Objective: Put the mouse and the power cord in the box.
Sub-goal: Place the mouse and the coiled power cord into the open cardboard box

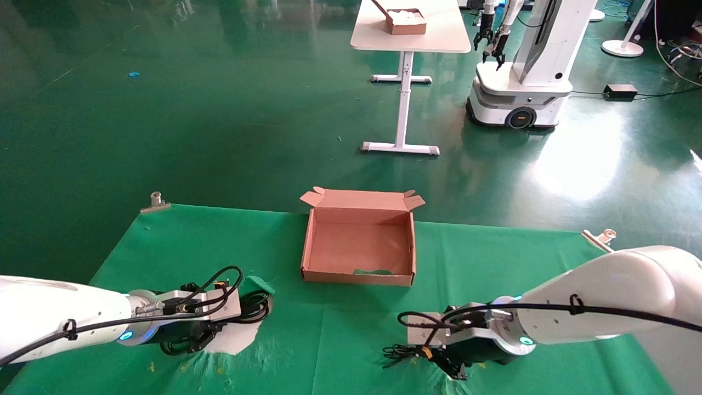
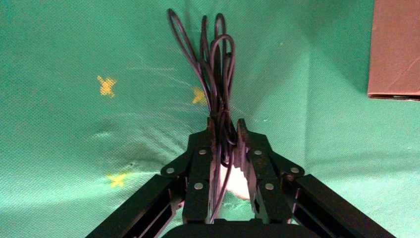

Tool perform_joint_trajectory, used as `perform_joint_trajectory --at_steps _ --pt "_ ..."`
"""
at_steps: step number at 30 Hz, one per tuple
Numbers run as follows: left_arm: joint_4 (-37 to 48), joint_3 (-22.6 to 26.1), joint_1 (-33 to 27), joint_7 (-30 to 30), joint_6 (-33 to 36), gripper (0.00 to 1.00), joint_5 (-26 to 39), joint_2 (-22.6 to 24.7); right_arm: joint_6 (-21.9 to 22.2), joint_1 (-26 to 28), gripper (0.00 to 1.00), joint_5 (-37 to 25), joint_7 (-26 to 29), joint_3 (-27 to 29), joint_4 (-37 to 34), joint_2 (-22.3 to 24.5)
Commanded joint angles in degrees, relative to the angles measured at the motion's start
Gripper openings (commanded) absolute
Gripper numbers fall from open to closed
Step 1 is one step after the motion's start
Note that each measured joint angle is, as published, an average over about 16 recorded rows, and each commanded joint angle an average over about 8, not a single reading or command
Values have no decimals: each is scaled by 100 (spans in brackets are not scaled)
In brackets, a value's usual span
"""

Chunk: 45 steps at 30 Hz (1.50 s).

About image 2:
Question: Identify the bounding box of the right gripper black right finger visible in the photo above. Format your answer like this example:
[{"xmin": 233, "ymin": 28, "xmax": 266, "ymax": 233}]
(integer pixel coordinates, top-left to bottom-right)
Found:
[{"xmin": 234, "ymin": 119, "xmax": 396, "ymax": 238}]

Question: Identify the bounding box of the black cable bundle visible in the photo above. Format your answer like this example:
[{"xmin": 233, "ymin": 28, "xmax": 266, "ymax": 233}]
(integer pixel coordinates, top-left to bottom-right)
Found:
[{"xmin": 166, "ymin": 8, "xmax": 238, "ymax": 225}]

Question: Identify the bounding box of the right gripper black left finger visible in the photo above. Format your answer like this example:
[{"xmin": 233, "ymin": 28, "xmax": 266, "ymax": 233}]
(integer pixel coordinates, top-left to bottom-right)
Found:
[{"xmin": 86, "ymin": 118, "xmax": 218, "ymax": 238}]

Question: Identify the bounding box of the open brown cardboard box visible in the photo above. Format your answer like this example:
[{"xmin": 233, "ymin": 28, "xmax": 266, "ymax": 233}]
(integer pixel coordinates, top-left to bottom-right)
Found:
[{"xmin": 367, "ymin": 0, "xmax": 420, "ymax": 102}]

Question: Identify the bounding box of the green tablecloth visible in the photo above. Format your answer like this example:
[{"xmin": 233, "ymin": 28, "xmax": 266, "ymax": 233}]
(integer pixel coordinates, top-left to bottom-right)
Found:
[{"xmin": 0, "ymin": 0, "xmax": 420, "ymax": 238}]

